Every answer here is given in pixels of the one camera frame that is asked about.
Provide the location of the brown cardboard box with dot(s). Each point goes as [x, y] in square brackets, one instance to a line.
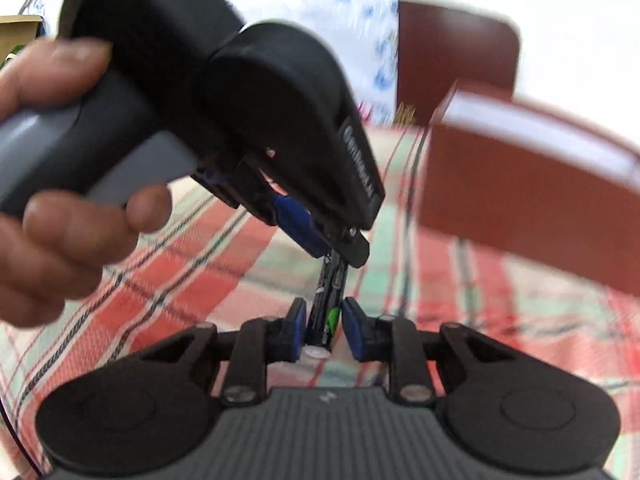
[525, 190]

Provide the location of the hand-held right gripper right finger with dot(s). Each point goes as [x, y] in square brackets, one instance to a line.
[352, 327]

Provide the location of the red plaid tablecloth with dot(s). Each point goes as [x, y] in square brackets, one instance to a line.
[200, 260]

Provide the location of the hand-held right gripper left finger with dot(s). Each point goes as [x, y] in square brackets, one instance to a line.
[296, 327]

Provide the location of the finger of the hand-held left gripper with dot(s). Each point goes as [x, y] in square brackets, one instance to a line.
[352, 247]
[300, 222]

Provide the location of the black marker pen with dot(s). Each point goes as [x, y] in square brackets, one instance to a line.
[327, 310]

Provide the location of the person's left hand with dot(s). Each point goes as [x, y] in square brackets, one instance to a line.
[55, 250]

